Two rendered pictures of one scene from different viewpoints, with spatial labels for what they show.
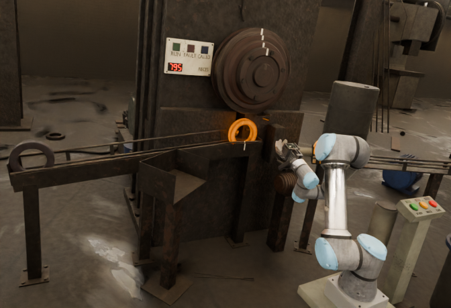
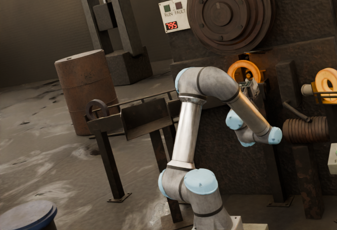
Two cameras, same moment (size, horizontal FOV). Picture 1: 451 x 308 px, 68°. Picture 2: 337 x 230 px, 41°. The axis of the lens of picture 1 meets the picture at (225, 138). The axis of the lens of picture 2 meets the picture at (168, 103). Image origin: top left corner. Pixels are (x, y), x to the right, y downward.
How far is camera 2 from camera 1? 1.99 m
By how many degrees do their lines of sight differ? 58
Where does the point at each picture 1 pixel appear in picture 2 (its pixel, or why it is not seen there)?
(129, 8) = not seen: outside the picture
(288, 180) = (287, 127)
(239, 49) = not seen: outside the picture
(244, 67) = (198, 12)
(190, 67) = (184, 22)
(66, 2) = not seen: outside the picture
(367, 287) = (198, 222)
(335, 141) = (180, 74)
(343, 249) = (168, 177)
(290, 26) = not seen: outside the picture
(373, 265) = (190, 197)
